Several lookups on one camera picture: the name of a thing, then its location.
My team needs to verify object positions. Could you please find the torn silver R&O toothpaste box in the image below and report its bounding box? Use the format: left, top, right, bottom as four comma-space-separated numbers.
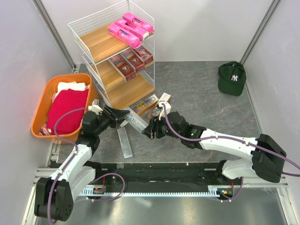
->
132, 94, 158, 116

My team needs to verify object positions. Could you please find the white wire wooden shelf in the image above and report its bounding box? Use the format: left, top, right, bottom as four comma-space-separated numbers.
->
68, 0, 155, 109

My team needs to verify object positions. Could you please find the white folded cloth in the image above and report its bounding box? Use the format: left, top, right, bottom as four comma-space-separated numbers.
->
52, 82, 90, 102

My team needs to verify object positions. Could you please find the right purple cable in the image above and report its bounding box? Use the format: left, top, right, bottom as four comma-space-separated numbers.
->
161, 103, 300, 177

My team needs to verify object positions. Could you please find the pink toothpaste box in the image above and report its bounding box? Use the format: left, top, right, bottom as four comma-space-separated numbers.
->
122, 12, 155, 34
107, 23, 142, 49
115, 19, 149, 41

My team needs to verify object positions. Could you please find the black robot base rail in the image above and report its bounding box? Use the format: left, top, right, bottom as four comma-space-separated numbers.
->
85, 160, 241, 186

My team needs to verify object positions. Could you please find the dark green NY cap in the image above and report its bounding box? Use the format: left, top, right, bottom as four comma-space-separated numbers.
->
218, 61, 247, 96

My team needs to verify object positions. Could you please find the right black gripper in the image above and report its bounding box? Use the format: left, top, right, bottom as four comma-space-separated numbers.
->
142, 112, 182, 140

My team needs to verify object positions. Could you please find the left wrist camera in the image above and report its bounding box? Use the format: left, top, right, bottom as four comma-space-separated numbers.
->
88, 99, 103, 115

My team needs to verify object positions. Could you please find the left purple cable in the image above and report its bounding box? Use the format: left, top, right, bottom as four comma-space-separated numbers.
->
46, 106, 93, 225

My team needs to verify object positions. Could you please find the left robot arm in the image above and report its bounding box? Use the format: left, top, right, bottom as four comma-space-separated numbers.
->
34, 106, 130, 225

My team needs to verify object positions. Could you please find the red 3D toothpaste box floor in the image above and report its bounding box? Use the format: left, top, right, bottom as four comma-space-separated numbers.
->
108, 54, 136, 82

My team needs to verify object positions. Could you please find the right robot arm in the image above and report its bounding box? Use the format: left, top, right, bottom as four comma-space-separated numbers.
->
142, 112, 286, 185

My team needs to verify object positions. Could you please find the red 3D box on shelf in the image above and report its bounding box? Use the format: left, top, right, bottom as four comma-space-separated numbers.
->
134, 46, 154, 65

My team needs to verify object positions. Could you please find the silver Protefix toothpaste box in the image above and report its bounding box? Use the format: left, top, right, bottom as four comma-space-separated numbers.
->
124, 107, 148, 134

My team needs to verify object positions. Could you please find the purple cable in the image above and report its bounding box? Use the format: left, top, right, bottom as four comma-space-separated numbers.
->
161, 103, 300, 177
46, 106, 93, 225

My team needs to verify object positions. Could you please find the orange silver R&O toothpaste box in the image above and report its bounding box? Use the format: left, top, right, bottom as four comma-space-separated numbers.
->
148, 93, 171, 119

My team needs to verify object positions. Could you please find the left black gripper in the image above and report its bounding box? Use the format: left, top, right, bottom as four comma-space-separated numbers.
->
94, 105, 130, 135

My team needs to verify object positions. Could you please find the orange plastic tub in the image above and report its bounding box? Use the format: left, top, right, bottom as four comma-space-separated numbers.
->
31, 73, 98, 144

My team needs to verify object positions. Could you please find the red 3D toothpaste box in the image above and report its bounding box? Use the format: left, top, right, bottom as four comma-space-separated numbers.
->
120, 48, 145, 74

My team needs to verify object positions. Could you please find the red folded cloth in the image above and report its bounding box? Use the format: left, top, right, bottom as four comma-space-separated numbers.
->
45, 88, 90, 136

